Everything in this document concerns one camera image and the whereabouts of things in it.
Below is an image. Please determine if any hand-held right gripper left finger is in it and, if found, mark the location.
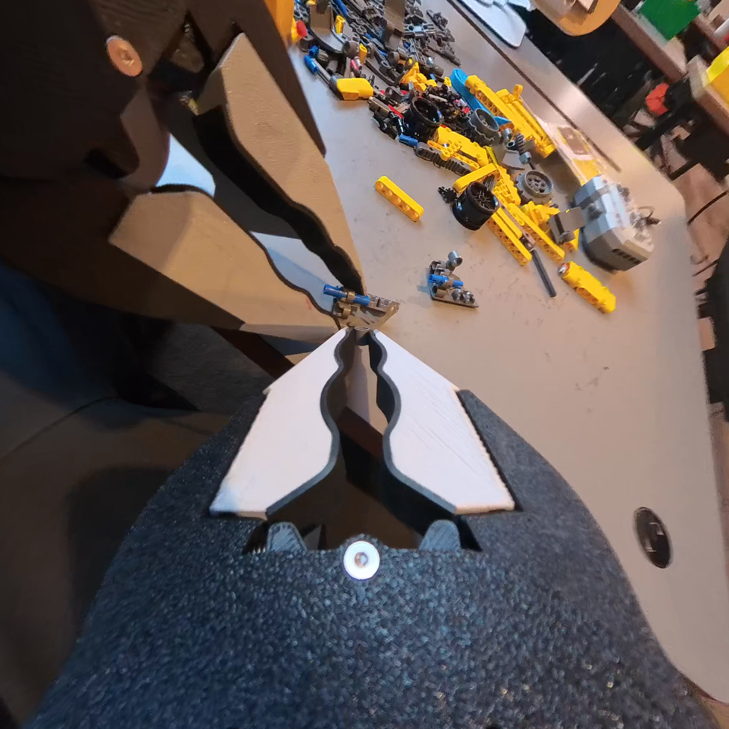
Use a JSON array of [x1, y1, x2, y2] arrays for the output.
[[208, 329, 350, 521]]

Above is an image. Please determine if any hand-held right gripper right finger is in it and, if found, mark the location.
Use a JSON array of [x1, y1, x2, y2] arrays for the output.
[[367, 330, 517, 551]]

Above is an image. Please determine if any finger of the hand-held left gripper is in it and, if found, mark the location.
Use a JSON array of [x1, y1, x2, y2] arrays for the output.
[[108, 189, 344, 344], [195, 32, 366, 295]]

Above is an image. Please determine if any grey toy panel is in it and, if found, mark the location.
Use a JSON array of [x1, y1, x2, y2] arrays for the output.
[[330, 290, 402, 331]]

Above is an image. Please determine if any small grey brick assembly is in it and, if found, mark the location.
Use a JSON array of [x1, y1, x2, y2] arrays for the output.
[[423, 249, 480, 311]]

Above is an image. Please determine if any black desk grommet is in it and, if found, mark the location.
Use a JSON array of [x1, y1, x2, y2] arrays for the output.
[[632, 506, 674, 570]]

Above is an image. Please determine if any yellow toy beam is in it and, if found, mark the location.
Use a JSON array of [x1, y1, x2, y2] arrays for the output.
[[373, 174, 426, 223]]

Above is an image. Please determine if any black toy wheel hub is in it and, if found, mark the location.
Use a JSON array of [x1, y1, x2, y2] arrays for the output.
[[402, 96, 445, 139], [450, 181, 502, 232]]

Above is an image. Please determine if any pile of toy brick pieces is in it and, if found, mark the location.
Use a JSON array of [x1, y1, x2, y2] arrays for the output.
[[290, 0, 620, 315]]

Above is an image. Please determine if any light blue curved toy panel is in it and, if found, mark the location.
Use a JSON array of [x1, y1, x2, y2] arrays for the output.
[[449, 67, 511, 130]]

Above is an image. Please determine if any grey toy battery box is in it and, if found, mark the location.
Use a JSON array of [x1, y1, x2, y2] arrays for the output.
[[571, 174, 657, 272]]

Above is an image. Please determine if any instruction booklet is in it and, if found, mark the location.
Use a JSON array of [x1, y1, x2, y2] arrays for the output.
[[546, 118, 623, 178]]

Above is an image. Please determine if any green object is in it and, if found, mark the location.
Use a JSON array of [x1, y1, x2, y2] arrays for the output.
[[639, 0, 702, 42]]

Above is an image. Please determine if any yellow plastic bin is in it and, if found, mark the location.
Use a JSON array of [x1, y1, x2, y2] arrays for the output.
[[702, 47, 729, 96]]

